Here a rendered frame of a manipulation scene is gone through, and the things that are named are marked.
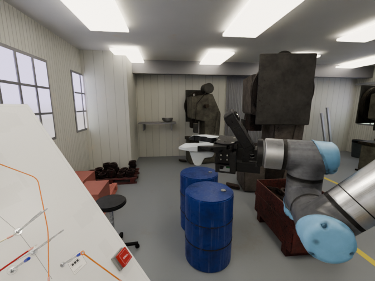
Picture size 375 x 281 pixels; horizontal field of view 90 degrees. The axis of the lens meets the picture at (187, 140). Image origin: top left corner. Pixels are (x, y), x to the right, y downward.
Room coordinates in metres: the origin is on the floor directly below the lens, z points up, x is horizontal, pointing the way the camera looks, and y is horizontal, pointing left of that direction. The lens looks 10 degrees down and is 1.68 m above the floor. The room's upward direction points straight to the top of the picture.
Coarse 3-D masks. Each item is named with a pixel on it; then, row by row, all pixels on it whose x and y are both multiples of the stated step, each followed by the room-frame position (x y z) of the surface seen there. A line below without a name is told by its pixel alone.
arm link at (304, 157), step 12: (288, 144) 0.42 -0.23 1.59; (300, 144) 0.42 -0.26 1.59; (312, 144) 0.41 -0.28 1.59; (324, 144) 0.41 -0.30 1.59; (288, 156) 0.41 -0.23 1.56; (300, 156) 0.40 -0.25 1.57; (312, 156) 0.40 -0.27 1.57; (324, 156) 0.39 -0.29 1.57; (336, 156) 0.38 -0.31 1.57; (288, 168) 0.42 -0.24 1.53; (300, 168) 0.41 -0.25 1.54; (312, 168) 0.39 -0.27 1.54; (324, 168) 0.39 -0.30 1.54; (336, 168) 0.39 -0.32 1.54; (312, 180) 0.39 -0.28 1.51
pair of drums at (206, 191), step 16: (192, 176) 2.30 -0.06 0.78; (208, 176) 2.30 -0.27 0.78; (192, 192) 1.84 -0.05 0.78; (208, 192) 1.84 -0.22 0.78; (224, 192) 1.84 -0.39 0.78; (192, 208) 1.72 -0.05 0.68; (208, 208) 1.64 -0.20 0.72; (224, 208) 1.67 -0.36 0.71; (192, 224) 1.72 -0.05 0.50; (208, 224) 1.64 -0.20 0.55; (224, 224) 1.67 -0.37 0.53; (192, 240) 1.72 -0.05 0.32; (208, 240) 1.64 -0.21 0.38; (224, 240) 1.68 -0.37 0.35; (192, 256) 1.71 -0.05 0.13; (208, 256) 1.64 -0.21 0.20; (224, 256) 1.68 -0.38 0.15; (208, 272) 1.64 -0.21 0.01
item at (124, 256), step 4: (124, 248) 0.64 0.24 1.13; (120, 252) 0.62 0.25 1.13; (124, 252) 0.63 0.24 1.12; (128, 252) 0.64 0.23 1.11; (116, 256) 0.61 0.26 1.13; (120, 256) 0.61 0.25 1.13; (124, 256) 0.62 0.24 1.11; (128, 256) 0.63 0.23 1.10; (120, 260) 0.60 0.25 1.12; (124, 260) 0.61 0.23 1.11; (128, 260) 0.62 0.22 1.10; (124, 264) 0.60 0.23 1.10
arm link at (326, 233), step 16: (352, 176) 0.30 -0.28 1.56; (368, 176) 0.28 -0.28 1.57; (336, 192) 0.30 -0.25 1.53; (352, 192) 0.28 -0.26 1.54; (368, 192) 0.27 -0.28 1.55; (304, 208) 0.32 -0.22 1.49; (320, 208) 0.30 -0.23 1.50; (336, 208) 0.28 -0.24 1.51; (352, 208) 0.27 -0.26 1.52; (368, 208) 0.26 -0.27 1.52; (304, 224) 0.29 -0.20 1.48; (320, 224) 0.27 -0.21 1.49; (336, 224) 0.26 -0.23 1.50; (352, 224) 0.27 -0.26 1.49; (368, 224) 0.26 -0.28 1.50; (304, 240) 0.27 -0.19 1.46; (320, 240) 0.26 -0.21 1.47; (336, 240) 0.26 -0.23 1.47; (352, 240) 0.25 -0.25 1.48; (320, 256) 0.26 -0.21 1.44; (336, 256) 0.26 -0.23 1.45; (352, 256) 0.25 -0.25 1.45
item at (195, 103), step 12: (204, 84) 5.53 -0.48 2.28; (192, 96) 5.26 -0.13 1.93; (204, 96) 5.33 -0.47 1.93; (192, 108) 5.24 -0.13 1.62; (204, 108) 5.33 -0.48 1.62; (216, 108) 5.41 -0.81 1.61; (192, 120) 5.38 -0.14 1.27; (204, 120) 5.35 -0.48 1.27; (216, 120) 5.40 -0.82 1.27; (204, 132) 5.35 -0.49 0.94; (216, 132) 5.39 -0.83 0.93
